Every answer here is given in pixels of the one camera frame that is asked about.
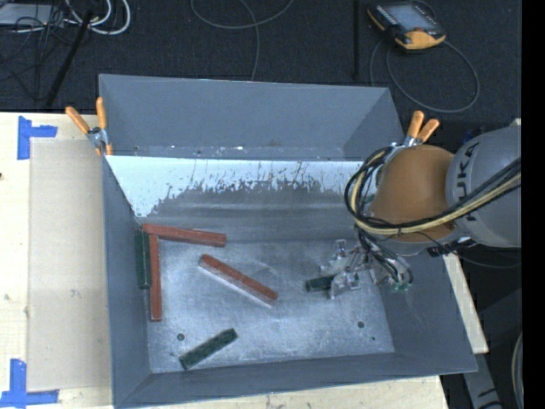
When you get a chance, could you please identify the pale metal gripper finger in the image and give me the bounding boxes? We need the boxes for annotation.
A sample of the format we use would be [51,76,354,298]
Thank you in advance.
[326,270,363,301]
[319,239,357,273]

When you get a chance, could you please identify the grey metal bin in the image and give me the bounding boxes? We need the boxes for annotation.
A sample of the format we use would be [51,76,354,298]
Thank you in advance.
[97,73,479,409]

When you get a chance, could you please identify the red-brown flat block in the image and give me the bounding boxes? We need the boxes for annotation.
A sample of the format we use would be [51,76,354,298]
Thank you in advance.
[198,253,280,309]
[141,222,228,249]
[147,233,164,323]

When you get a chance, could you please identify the dark green block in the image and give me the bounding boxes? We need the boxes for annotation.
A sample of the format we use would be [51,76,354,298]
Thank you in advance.
[134,228,153,291]
[304,274,338,294]
[178,327,239,372]

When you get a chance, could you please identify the black cylinder on white bracket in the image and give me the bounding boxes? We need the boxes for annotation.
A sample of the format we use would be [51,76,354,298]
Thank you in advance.
[426,237,477,258]

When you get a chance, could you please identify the pale wood flat board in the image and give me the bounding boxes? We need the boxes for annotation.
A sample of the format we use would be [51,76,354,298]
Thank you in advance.
[26,137,114,394]

